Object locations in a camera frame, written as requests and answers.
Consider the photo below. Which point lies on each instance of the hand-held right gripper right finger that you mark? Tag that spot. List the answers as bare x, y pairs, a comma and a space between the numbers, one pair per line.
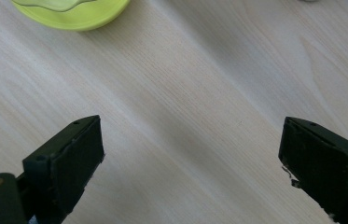
327, 168

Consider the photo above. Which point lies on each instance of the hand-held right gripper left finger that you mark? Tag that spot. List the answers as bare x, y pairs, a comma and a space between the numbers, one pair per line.
69, 165

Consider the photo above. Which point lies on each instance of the pale green lid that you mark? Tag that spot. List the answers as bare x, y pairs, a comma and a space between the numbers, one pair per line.
56, 4

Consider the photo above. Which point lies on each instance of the lime green plastic plate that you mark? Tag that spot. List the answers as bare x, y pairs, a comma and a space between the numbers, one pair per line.
78, 18

